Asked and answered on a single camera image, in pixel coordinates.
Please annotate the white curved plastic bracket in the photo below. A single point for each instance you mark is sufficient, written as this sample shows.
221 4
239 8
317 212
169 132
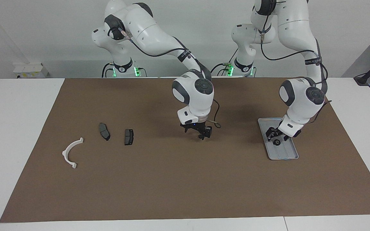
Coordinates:
65 154

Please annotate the brown table mat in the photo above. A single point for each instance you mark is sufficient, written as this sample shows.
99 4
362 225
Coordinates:
185 179

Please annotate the curved dark grey brake pad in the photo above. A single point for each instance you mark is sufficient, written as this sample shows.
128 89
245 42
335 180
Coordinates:
104 131

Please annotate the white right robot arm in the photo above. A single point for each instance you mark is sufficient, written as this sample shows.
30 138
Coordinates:
159 35

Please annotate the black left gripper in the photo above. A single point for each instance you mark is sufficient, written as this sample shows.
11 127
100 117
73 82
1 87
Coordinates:
286 134

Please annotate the white box with labels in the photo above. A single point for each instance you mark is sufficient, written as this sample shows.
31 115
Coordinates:
30 70

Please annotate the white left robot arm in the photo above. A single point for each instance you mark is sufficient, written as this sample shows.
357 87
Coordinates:
299 101

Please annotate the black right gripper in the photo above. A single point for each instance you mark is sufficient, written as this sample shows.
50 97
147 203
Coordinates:
194 125

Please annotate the silver metal tray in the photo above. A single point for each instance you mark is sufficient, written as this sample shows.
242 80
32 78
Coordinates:
284 152

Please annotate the rectangular dark grey brake pad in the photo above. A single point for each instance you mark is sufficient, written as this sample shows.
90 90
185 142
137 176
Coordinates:
128 137

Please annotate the large black bearing gear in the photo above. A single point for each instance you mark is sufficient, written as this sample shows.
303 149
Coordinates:
277 143

